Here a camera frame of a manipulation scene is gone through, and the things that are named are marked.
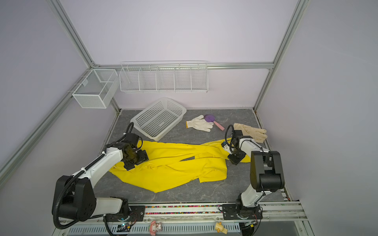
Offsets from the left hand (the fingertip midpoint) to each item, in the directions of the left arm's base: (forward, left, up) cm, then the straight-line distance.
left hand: (142, 163), depth 85 cm
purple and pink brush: (+36, -46, -6) cm, 59 cm away
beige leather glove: (+18, -78, -7) cm, 81 cm away
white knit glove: (+32, -37, -7) cm, 49 cm away
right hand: (+1, -58, -6) cm, 59 cm away
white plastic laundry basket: (+36, -3, -6) cm, 37 cm away
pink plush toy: (-31, -10, -3) cm, 33 cm away
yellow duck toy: (-34, -39, -2) cm, 52 cm away
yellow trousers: (0, -16, -5) cm, 17 cm away
